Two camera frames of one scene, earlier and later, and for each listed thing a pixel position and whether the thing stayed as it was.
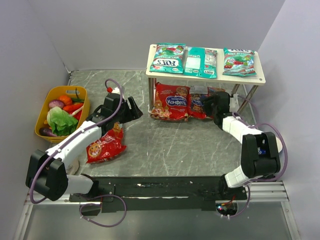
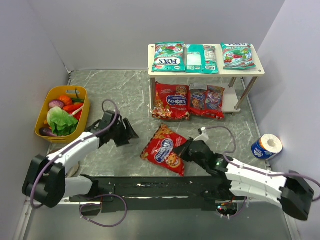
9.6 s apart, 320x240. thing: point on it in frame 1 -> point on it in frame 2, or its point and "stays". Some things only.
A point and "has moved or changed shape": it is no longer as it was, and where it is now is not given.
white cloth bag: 72,168 stays
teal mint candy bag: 238,62 has moved or changed shape
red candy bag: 172,102 stays
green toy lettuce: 61,122 stays
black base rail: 160,193 stays
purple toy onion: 56,103 stays
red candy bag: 107,147 -> 159,150
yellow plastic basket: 52,93 stays
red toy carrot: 72,108 stays
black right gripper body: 212,105 -> 189,149
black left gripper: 128,110 -> 123,132
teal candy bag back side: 200,61 has moved or changed shape
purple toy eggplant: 46,131 stays
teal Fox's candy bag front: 168,58 stays
